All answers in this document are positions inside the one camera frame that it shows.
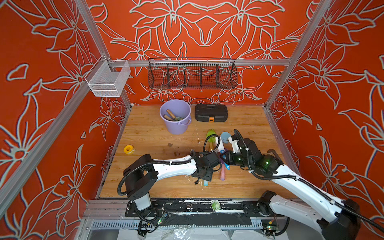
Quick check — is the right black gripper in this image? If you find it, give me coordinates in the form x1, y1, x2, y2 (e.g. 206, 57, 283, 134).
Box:
219, 148, 255, 168

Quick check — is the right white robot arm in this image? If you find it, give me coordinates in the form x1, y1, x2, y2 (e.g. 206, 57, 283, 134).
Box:
221, 130, 384, 240

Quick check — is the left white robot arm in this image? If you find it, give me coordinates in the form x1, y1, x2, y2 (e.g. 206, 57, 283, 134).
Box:
117, 150, 221, 211

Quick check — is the light blue trowel back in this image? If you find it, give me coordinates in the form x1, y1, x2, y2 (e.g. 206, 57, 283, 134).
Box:
220, 132, 232, 144

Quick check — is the purple plastic bucket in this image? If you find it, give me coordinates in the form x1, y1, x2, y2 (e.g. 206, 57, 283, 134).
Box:
159, 100, 192, 135

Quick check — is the black hex key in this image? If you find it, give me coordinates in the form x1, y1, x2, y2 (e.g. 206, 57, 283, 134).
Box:
267, 149, 280, 159

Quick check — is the green round sticker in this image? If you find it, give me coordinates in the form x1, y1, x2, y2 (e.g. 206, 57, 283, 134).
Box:
211, 200, 221, 211

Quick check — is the black plastic tool case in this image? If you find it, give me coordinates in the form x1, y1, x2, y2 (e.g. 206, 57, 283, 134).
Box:
195, 104, 229, 123

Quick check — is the yellow tape roll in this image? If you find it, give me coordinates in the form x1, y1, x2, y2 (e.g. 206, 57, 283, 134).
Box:
124, 145, 135, 155

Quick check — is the purple trowel pink handle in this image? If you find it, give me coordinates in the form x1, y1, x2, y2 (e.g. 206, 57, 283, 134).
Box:
220, 161, 226, 181

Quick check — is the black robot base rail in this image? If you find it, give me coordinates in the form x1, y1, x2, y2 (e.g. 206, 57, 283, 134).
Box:
125, 198, 287, 229

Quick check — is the black wire wall basket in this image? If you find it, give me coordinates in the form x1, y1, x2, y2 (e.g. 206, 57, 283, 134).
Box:
148, 57, 238, 90

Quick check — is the white wire mesh basket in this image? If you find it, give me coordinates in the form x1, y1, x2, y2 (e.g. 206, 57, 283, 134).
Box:
85, 55, 131, 97

